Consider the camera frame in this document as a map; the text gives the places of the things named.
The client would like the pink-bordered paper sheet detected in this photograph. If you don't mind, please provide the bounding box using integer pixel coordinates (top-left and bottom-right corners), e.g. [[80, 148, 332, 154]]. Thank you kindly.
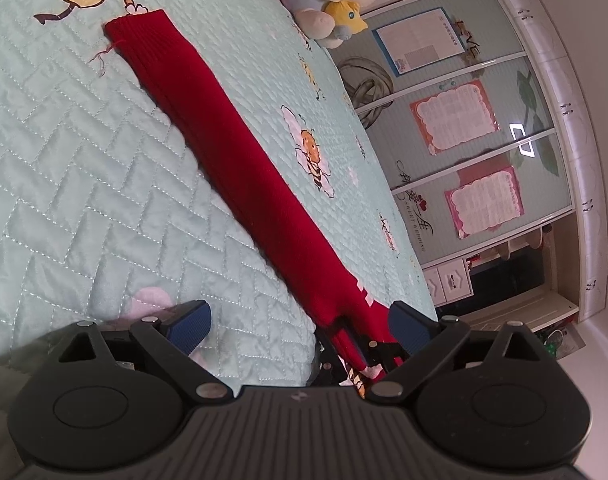
[[444, 166, 526, 239]]

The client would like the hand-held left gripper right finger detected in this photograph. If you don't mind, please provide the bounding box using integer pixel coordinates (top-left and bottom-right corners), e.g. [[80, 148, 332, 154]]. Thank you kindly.
[[366, 301, 560, 403]]

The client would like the red knit sweater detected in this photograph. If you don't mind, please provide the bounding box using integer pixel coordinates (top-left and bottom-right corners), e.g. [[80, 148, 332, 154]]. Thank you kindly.
[[105, 9, 409, 393]]

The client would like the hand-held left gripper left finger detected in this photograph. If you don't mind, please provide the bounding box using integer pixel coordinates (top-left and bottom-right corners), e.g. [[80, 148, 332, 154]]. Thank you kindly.
[[48, 300, 233, 403]]

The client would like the blue-bordered paper sheet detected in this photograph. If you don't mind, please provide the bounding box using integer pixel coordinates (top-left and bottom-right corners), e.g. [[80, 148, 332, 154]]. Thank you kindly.
[[374, 7, 467, 76]]

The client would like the light green quilted bedspread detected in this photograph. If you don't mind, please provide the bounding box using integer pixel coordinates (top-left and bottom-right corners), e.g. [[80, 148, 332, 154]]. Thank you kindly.
[[0, 0, 439, 391]]

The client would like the light blue plush toy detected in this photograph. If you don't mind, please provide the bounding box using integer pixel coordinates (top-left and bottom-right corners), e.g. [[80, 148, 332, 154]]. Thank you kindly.
[[278, 0, 369, 51]]

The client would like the orange-bordered paper sheet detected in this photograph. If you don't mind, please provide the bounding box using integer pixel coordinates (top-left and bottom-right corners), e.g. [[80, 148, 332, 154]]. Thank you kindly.
[[409, 80, 500, 156]]

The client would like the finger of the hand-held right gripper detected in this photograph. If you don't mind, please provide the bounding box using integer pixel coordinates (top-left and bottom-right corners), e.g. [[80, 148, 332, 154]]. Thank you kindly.
[[314, 316, 403, 388]]

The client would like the white wardrobe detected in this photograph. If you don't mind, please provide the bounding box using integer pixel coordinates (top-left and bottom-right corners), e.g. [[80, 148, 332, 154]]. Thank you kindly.
[[329, 0, 605, 331]]

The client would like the small yellow plush toy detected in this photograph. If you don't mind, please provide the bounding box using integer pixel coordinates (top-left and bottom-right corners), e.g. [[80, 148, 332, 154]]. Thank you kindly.
[[324, 0, 369, 32]]

